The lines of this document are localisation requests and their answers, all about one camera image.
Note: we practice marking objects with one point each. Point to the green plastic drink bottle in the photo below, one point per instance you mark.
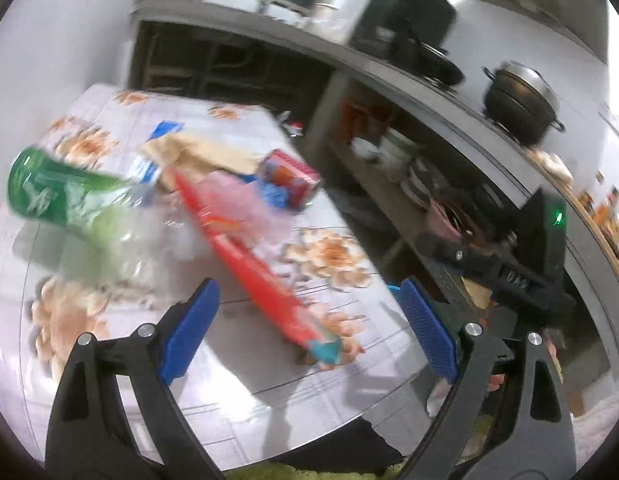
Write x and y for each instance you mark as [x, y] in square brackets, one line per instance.
[117, 217]

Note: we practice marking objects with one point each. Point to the blue white toothpaste box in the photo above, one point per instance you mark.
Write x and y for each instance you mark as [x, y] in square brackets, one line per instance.
[145, 166]

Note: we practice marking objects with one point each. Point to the blue wrapper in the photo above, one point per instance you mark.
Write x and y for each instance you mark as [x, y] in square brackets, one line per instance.
[276, 196]

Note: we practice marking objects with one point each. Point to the red tin can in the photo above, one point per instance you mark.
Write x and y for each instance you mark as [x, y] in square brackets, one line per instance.
[301, 181]

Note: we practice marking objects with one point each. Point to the brown paper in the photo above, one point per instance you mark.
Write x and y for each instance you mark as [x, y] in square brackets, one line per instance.
[197, 157]

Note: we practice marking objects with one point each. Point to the cooking oil bottle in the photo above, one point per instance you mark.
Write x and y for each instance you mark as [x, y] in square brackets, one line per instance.
[292, 128]

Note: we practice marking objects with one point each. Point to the black wok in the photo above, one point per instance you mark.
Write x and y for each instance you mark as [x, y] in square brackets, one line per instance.
[433, 65]

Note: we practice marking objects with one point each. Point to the floral tablecloth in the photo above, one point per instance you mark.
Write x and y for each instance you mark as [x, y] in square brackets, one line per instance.
[245, 396]

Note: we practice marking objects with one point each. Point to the green white towel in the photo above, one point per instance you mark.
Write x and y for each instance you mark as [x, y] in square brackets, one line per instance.
[279, 471]

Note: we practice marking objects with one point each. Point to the clear plastic bag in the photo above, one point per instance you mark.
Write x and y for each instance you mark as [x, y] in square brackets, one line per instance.
[237, 209]

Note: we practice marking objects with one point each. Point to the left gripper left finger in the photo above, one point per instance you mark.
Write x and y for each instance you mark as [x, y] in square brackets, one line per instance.
[89, 436]

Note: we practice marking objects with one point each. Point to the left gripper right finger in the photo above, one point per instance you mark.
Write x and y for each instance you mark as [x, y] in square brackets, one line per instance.
[505, 416]

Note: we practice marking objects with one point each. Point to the stack of white bowls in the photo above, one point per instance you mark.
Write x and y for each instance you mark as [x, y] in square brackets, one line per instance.
[396, 151]

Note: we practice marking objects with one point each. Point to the red snack bag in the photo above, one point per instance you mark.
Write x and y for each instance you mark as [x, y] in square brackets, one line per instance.
[273, 298]

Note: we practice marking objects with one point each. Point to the black pot with lid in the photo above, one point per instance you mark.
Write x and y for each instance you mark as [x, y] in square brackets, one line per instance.
[521, 102]

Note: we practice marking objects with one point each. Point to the pink plastic basin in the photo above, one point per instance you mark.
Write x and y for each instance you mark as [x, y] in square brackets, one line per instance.
[438, 223]

